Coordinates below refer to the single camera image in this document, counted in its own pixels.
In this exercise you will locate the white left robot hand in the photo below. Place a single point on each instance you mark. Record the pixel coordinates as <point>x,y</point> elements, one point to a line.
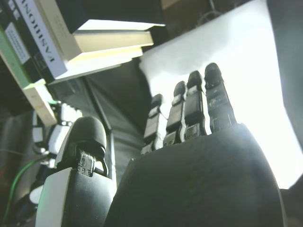
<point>194,184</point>

